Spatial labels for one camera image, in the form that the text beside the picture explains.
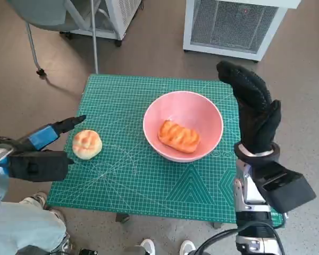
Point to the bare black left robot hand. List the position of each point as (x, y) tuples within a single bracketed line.
[(45, 136)]

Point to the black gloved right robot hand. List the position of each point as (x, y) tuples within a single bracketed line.
[(255, 119)]

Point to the round pale bread bun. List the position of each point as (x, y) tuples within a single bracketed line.
[(87, 144)]

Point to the long orange braided bread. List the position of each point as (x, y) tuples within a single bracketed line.
[(179, 136)]

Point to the pink bowl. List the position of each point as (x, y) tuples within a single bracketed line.
[(175, 111)]

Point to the person's beige shoe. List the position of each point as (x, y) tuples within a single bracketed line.
[(35, 199), (61, 217)]

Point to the person's leg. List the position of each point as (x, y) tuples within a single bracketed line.
[(21, 228)]

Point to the wide white mesh cabinet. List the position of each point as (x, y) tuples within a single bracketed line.
[(228, 24)]

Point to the green cutting mat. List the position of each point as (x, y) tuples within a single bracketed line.
[(138, 180)]

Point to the thin metal pole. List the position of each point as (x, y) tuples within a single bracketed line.
[(94, 37)]

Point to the black table foot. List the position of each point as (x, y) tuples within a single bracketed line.
[(217, 225), (122, 217)]

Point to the grey chair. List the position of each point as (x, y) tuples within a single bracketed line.
[(40, 13)]

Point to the white wheeled mesh cabinet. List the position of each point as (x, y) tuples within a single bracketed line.
[(122, 16)]

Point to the white shoe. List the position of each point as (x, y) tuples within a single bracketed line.
[(187, 247), (148, 245)]

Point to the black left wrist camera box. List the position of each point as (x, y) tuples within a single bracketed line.
[(40, 167)]

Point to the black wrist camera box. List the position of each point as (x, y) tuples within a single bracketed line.
[(289, 188), (40, 167)]

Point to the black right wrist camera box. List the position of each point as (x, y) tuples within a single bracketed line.
[(289, 188)]

